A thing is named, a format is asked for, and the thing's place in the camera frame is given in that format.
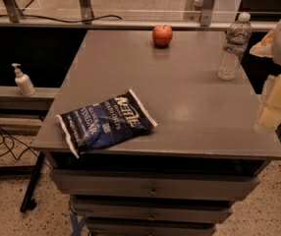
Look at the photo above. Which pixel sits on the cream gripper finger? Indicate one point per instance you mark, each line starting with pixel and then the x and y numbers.
pixel 264 47
pixel 269 113

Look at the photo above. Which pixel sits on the blue Kettle chip bag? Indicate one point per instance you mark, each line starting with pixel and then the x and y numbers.
pixel 105 124

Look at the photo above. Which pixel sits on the red apple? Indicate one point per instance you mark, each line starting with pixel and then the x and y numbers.
pixel 162 35

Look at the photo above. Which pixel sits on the clear plastic water bottle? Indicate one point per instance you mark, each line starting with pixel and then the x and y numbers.
pixel 235 45

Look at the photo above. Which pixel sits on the grey drawer cabinet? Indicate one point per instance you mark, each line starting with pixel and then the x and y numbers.
pixel 205 126

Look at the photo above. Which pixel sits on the middle grey drawer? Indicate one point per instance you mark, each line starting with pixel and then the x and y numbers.
pixel 151 210

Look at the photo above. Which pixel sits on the grey drawer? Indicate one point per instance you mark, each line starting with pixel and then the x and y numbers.
pixel 151 210
pixel 147 228
pixel 150 185

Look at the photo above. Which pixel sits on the top grey drawer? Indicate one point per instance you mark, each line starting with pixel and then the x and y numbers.
pixel 150 185

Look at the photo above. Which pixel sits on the bottom grey drawer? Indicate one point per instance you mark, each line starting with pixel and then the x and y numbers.
pixel 147 228

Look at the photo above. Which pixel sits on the white pump dispenser bottle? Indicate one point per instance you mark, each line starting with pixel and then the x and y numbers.
pixel 23 81

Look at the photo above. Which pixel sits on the black floor stand bar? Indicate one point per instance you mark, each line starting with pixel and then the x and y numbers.
pixel 29 202

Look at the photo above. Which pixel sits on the grey metal railing frame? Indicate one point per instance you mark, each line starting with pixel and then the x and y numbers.
pixel 138 14

